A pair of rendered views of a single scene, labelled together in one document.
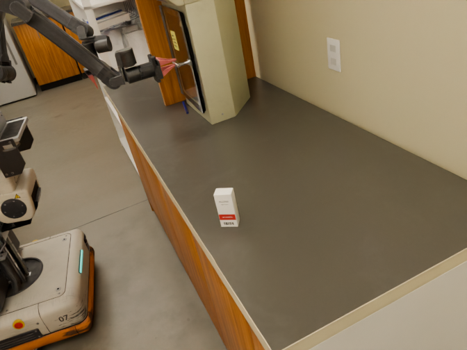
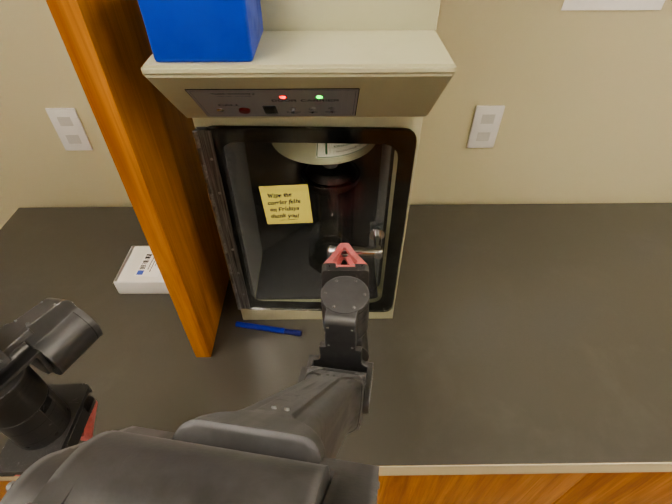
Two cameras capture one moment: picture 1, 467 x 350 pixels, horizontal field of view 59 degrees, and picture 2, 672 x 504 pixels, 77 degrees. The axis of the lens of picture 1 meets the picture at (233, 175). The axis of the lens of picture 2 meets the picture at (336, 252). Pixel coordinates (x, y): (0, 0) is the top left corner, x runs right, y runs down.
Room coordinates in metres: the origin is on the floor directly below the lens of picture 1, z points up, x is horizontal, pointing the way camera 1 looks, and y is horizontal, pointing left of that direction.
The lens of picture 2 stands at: (1.50, 0.61, 1.67)
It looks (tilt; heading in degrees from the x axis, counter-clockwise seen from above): 44 degrees down; 288
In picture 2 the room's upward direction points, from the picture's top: straight up
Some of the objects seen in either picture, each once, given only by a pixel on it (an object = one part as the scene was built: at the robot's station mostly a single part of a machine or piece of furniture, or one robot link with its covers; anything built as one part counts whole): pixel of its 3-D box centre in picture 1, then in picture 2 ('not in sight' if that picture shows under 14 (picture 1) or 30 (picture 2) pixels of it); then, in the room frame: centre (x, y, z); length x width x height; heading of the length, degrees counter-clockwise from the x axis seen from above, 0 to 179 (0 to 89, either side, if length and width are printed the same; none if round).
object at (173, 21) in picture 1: (182, 58); (313, 236); (1.70, 0.11, 1.19); 0.30 x 0.01 x 0.40; 16
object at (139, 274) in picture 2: not in sight; (159, 268); (2.10, 0.09, 0.96); 0.16 x 0.12 x 0.04; 18
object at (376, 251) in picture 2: (179, 62); (356, 244); (1.62, 0.12, 1.20); 0.10 x 0.05 x 0.03; 16
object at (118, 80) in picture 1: (121, 66); (338, 344); (1.58, 0.33, 1.24); 0.12 x 0.09 x 0.11; 98
